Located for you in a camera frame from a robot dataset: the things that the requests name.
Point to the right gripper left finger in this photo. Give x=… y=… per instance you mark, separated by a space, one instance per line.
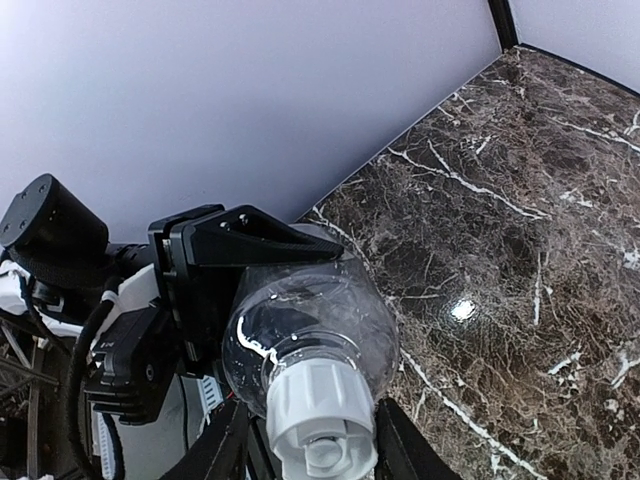
x=220 y=452

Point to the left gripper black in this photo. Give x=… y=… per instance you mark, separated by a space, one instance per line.
x=190 y=248

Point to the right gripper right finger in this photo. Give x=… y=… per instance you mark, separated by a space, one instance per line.
x=403 y=452

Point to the white sport bottle cap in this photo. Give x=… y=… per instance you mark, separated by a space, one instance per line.
x=320 y=421

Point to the small clear bottle white cap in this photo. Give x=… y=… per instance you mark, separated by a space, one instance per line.
x=287 y=314

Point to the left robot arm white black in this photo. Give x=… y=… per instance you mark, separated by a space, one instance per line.
x=64 y=251

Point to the black left corner post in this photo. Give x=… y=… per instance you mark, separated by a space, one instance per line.
x=601 y=37

